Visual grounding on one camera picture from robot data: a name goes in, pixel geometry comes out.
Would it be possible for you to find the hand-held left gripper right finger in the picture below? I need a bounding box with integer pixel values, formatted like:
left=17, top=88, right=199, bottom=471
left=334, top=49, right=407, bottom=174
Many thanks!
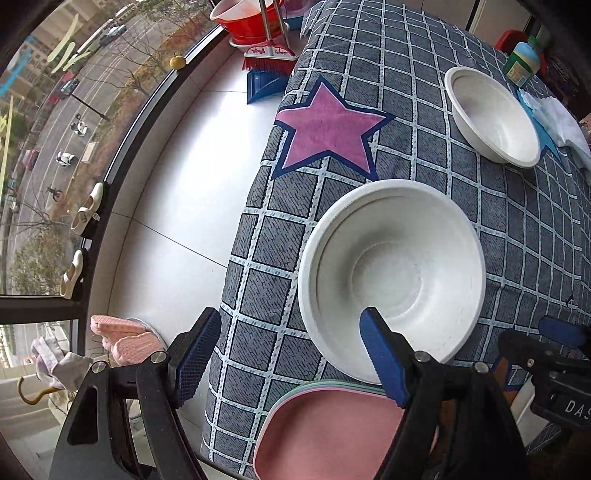
left=359, top=306, right=527, bottom=480

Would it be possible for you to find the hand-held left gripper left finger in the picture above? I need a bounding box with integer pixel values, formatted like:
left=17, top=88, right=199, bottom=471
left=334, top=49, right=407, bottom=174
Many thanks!
left=48, top=307, right=222, bottom=480

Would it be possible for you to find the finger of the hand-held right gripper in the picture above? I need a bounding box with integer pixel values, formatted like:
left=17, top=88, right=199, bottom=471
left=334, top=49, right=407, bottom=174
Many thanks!
left=498, top=316, right=591, bottom=376

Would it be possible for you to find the large white bowl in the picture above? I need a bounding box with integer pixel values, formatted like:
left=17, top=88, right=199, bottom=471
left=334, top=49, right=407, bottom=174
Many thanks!
left=298, top=179, right=486, bottom=384

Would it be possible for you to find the green plate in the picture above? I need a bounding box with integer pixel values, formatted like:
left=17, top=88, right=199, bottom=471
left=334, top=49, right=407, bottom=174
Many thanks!
left=264, top=379, right=389, bottom=418

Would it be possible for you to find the pink slipper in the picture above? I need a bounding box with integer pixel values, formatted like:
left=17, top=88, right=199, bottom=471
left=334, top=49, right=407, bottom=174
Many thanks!
left=110, top=332, right=168, bottom=368
left=90, top=315, right=149, bottom=339

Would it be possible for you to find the white purple cloth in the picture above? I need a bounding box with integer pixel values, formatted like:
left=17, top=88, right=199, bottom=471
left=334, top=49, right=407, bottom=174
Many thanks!
left=31, top=337, right=94, bottom=391

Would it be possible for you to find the white shoe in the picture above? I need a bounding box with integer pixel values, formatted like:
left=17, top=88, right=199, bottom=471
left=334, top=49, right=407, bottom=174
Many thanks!
left=70, top=182, right=105, bottom=234
left=60, top=249, right=84, bottom=299

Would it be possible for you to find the yellow hook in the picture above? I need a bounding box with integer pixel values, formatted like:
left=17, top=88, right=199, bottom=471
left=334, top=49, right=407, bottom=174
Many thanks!
left=17, top=376, right=54, bottom=406

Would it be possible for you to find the grey checked star blanket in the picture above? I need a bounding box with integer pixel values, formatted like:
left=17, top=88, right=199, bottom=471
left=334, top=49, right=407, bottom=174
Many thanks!
left=201, top=0, right=591, bottom=480

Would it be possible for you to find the small white bowl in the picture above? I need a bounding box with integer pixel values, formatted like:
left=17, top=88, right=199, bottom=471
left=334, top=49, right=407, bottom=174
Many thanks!
left=444, top=66, right=542, bottom=168

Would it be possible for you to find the green white bottle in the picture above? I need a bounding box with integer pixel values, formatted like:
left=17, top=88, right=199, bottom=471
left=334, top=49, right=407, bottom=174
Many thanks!
left=503, top=37, right=541, bottom=88

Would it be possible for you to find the blue dustpan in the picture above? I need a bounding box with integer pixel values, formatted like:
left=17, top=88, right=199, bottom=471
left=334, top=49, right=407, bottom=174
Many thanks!
left=246, top=69, right=290, bottom=105

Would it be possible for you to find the red broom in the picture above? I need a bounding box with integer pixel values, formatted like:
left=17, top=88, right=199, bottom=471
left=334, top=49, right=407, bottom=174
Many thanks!
left=243, top=0, right=299, bottom=77

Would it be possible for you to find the red basin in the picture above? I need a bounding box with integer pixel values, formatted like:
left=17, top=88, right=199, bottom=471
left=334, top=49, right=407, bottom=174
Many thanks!
left=210, top=0, right=285, bottom=43

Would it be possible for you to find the black window frame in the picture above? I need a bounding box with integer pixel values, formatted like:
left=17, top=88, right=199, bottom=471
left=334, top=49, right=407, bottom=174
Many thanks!
left=0, top=23, right=229, bottom=358

